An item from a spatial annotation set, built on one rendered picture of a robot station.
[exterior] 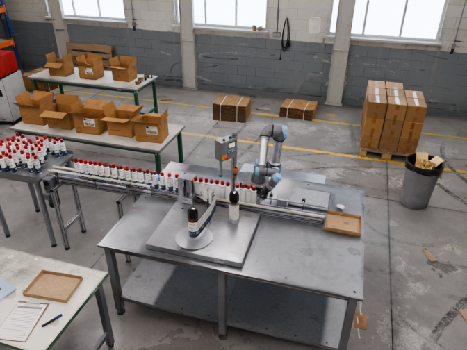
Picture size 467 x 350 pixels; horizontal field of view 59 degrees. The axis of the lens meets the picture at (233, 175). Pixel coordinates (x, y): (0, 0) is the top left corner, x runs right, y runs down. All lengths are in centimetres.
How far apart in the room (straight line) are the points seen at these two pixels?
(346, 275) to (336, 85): 599
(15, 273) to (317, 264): 231
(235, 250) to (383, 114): 396
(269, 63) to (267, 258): 615
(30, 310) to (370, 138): 524
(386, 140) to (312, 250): 365
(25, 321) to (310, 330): 214
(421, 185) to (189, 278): 309
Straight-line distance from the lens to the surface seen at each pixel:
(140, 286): 403
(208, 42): 922
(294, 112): 796
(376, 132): 673
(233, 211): 350
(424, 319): 437
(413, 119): 669
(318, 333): 367
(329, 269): 331
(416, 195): 566
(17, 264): 369
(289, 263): 330
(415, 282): 469
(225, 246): 334
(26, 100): 640
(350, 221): 383
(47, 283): 342
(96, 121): 554
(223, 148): 360
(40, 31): 1141
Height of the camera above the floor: 304
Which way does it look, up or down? 30 degrees down
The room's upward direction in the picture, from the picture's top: straight up
